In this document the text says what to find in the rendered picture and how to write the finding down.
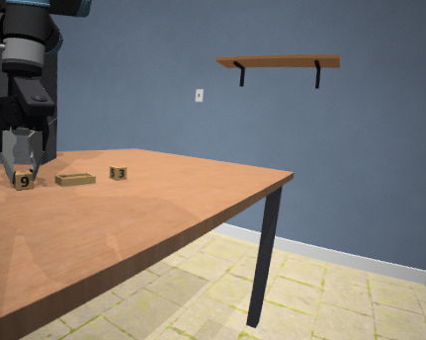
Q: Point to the tan cube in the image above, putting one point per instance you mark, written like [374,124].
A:
[23,180]
[118,172]

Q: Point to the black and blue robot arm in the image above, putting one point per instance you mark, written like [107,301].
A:
[30,29]

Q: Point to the tan shallow rectangular tray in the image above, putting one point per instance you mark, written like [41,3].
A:
[79,179]

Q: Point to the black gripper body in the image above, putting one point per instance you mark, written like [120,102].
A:
[13,113]

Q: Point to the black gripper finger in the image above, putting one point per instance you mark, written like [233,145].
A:
[7,142]
[37,140]

